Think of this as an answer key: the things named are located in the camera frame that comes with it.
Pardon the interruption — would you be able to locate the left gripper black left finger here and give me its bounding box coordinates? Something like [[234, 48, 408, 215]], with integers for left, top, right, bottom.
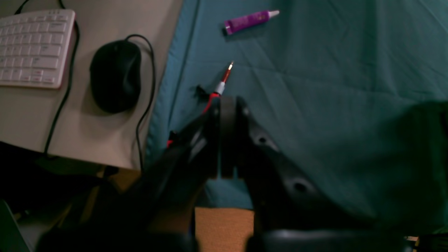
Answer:
[[36, 98, 228, 252]]

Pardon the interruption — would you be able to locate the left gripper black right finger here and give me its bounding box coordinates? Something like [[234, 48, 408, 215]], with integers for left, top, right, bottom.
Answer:
[[227, 97, 412, 252]]

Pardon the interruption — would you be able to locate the orange screwdriver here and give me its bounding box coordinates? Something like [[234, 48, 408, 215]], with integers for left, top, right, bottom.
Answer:
[[167, 61, 234, 147]]

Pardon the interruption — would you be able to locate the blue table cloth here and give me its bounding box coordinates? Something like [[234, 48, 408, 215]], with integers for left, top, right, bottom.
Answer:
[[145, 0, 448, 233]]

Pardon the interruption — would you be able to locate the black computer mouse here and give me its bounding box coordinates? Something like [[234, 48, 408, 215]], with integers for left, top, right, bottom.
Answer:
[[89, 40, 141, 114]]

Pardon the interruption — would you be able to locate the pink glue tube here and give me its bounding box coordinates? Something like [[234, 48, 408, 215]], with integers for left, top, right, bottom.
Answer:
[[224, 10, 280, 35]]

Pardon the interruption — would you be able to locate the white keyboard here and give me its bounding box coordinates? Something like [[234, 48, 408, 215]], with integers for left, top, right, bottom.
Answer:
[[0, 9, 76, 89]]

